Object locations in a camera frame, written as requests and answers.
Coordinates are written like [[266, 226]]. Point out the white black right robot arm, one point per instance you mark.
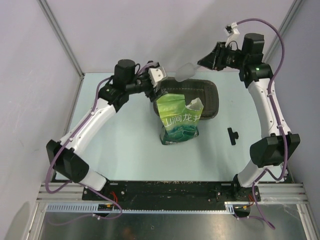
[[277, 142]]

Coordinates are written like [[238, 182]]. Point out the black bag clip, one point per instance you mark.
[[233, 136]]

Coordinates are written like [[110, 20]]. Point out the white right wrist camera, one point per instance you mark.
[[232, 32]]

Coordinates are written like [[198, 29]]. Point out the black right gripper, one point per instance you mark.
[[214, 60]]

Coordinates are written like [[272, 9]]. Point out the clear plastic scoop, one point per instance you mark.
[[186, 71]]

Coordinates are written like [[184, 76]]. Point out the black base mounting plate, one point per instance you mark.
[[222, 191]]

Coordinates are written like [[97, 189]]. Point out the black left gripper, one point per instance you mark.
[[153, 96]]

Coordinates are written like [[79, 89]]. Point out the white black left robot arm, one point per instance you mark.
[[65, 155]]

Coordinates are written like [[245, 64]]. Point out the green litter bag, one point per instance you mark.
[[180, 120]]

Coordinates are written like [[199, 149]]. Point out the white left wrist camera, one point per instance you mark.
[[157, 75]]

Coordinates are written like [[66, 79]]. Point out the dark grey litter box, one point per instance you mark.
[[192, 89]]

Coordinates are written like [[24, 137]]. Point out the white slotted cable duct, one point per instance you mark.
[[207, 207]]

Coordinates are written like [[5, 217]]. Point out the aluminium frame rail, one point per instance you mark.
[[270, 193]]

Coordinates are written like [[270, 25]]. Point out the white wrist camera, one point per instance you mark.
[[232, 32], [157, 75]]

